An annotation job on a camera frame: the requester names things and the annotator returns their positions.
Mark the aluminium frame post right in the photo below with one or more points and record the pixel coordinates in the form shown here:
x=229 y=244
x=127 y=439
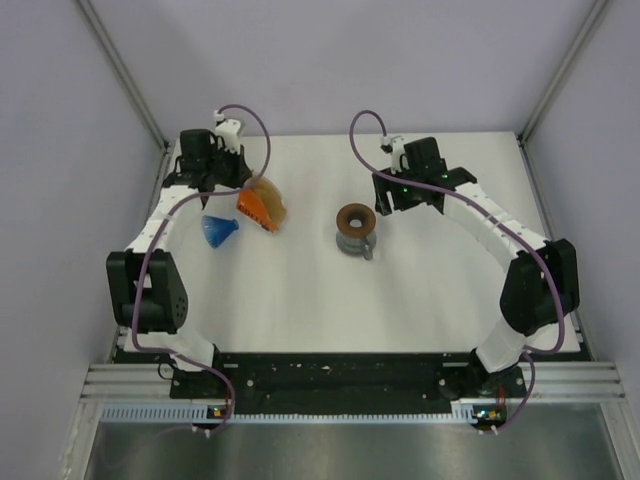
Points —
x=588 y=27

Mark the blue plastic coffee dripper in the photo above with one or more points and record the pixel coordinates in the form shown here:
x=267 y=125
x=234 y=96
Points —
x=216 y=230

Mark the aluminium frame post left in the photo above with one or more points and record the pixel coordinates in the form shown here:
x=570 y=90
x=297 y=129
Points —
x=132 y=92

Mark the orange coffee filter box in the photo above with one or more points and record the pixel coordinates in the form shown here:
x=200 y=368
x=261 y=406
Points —
x=250 y=205

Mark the grey glass coffee server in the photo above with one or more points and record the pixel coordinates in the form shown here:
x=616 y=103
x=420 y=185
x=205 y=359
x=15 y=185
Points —
x=357 y=247

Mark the aluminium frame post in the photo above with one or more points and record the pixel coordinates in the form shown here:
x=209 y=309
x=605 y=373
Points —
x=132 y=92
x=588 y=27

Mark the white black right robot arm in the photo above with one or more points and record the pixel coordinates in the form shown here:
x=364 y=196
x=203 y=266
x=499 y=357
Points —
x=541 y=284

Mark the grey slotted cable duct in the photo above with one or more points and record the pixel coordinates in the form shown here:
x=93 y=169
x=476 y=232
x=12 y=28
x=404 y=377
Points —
x=209 y=415

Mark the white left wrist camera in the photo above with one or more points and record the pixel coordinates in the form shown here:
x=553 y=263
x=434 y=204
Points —
x=227 y=132

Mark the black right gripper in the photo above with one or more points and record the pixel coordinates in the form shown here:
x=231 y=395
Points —
x=382 y=185

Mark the aluminium front rail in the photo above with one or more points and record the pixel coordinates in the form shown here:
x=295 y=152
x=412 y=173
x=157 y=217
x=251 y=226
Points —
x=555 y=382

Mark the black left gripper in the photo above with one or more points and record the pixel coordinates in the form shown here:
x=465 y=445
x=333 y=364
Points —
x=241 y=169

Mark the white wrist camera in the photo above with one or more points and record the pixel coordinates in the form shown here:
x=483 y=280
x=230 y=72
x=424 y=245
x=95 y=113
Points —
x=394 y=146
x=227 y=132

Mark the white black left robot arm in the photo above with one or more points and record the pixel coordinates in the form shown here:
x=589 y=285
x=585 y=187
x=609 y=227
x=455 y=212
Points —
x=148 y=295

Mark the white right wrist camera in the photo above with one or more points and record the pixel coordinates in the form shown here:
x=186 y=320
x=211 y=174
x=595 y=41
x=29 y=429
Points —
x=394 y=146

